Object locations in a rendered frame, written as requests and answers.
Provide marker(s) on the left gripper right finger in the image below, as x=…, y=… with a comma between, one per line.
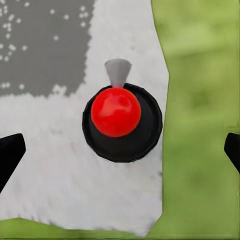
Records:
x=232, y=149

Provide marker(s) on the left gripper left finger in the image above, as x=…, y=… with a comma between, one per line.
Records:
x=12, y=149

